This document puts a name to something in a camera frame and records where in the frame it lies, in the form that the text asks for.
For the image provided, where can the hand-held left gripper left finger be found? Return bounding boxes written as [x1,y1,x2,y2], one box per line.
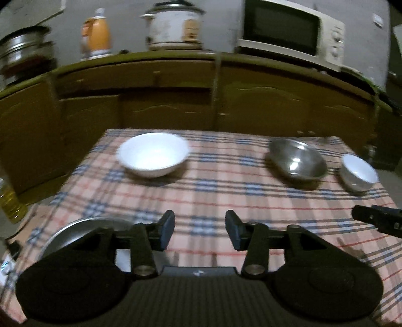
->
[57,210,176,278]

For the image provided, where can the deep steel plate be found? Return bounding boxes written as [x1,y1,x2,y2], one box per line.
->
[41,218,164,274]

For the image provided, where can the steel bowl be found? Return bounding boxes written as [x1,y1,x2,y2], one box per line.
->
[269,138,328,184]

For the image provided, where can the wooden kitchen cabinet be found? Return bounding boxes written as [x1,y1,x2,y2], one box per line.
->
[0,50,402,195]

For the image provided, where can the cooking oil bottle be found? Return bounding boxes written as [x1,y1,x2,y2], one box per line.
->
[0,178,26,225]

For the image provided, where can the plaid tablecloth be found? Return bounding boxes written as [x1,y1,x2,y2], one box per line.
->
[0,128,402,324]

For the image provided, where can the dark cooker base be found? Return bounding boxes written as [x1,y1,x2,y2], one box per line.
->
[0,59,59,89]

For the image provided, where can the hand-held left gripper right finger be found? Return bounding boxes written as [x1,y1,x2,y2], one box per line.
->
[225,210,346,279]

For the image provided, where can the large white bowl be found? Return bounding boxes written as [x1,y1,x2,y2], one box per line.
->
[117,132,190,179]

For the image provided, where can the small white bowl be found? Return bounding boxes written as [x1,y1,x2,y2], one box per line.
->
[340,154,379,193]

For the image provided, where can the orange electric kettle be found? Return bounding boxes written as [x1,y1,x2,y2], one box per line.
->
[80,8,113,60]

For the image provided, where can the white microwave oven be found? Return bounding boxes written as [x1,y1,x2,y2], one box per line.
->
[236,0,346,72]

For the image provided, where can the stacked steel steamer pot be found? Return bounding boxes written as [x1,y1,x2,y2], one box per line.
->
[0,26,56,65]

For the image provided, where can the dark door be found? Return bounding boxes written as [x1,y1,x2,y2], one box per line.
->
[372,0,402,172]

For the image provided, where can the green vegetable stalks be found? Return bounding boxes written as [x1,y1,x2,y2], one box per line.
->
[361,74,382,104]

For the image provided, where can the white rice cooker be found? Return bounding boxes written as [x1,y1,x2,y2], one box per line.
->
[141,2,206,51]

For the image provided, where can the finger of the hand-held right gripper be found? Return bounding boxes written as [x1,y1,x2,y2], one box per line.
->
[351,204,402,235]

